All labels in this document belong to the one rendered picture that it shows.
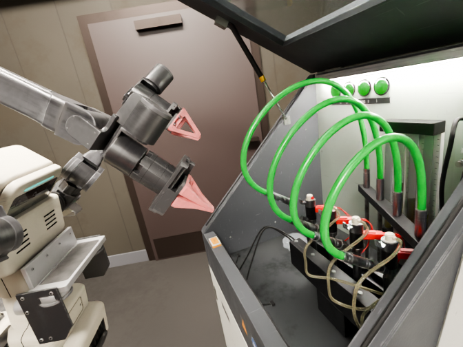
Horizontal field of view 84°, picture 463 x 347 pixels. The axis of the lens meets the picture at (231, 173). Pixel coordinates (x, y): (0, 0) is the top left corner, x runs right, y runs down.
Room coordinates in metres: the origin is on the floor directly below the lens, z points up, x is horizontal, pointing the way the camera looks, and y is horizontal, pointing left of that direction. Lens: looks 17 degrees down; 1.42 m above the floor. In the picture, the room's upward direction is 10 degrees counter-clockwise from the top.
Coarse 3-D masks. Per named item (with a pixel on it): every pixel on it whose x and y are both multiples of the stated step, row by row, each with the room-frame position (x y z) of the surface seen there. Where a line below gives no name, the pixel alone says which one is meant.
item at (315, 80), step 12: (300, 84) 0.63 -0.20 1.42; (312, 84) 0.64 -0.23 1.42; (324, 84) 0.66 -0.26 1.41; (336, 84) 0.66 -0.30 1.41; (276, 96) 0.61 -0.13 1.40; (264, 108) 0.60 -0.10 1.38; (360, 120) 0.68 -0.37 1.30; (252, 132) 0.59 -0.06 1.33; (360, 132) 0.69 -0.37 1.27; (240, 156) 0.58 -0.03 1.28; (252, 180) 0.58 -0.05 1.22; (264, 192) 0.59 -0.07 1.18
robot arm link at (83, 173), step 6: (78, 168) 0.83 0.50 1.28; (84, 168) 0.85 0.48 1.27; (90, 168) 0.87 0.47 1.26; (72, 174) 0.82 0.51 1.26; (78, 174) 0.83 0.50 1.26; (84, 174) 0.83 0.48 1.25; (90, 174) 0.85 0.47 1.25; (66, 180) 0.81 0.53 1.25; (72, 180) 0.83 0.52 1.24; (78, 180) 0.83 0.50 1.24; (84, 180) 0.83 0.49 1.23; (78, 186) 0.82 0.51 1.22
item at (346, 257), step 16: (368, 144) 0.39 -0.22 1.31; (352, 160) 0.38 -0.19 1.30; (416, 160) 0.42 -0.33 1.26; (416, 176) 0.43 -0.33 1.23; (336, 192) 0.36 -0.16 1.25; (416, 208) 0.44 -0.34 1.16; (320, 224) 0.36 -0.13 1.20; (416, 224) 0.43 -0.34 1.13; (336, 256) 0.36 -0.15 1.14; (352, 256) 0.37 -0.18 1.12
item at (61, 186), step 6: (60, 180) 0.89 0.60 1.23; (54, 186) 0.86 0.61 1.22; (60, 186) 0.85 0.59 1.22; (66, 186) 0.85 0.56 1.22; (72, 186) 0.85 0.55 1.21; (60, 192) 0.84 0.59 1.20; (66, 192) 0.85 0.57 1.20; (72, 192) 0.86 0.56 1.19; (78, 192) 0.88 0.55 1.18; (66, 198) 0.85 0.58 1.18; (72, 198) 0.86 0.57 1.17; (78, 198) 0.91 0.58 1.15
